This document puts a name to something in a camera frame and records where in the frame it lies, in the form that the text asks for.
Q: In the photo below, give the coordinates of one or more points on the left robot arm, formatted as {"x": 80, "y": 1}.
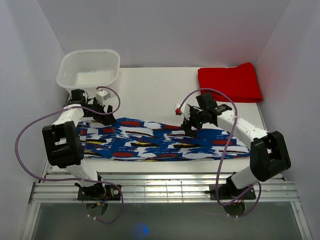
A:
{"x": 64, "y": 147}

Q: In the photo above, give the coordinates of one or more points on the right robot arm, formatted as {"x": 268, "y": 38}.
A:
{"x": 268, "y": 153}

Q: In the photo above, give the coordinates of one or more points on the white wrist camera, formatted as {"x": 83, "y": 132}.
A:
{"x": 101, "y": 96}
{"x": 182, "y": 109}

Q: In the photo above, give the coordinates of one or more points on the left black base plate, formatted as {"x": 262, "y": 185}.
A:
{"x": 110, "y": 193}

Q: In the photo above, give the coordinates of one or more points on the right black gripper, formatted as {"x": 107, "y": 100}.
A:
{"x": 187, "y": 123}

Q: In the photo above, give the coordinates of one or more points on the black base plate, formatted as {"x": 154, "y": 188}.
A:
{"x": 110, "y": 193}
{"x": 226, "y": 193}

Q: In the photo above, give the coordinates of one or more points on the red folded trousers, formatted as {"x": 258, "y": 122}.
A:
{"x": 239, "y": 83}

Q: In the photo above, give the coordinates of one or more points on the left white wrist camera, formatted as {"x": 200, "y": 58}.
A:
{"x": 101, "y": 96}

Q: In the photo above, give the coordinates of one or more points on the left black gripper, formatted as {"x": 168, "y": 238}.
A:
{"x": 106, "y": 120}

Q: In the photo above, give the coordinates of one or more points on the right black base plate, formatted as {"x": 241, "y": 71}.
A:
{"x": 226, "y": 193}

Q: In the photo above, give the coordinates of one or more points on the aluminium rail frame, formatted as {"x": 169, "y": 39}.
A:
{"x": 156, "y": 182}

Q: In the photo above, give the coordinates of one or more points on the blue patterned trousers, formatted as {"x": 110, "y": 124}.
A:
{"x": 148, "y": 141}

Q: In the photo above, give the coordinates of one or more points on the white plastic basin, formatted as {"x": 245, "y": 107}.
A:
{"x": 88, "y": 69}

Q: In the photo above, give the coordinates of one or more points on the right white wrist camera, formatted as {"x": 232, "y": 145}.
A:
{"x": 182, "y": 109}

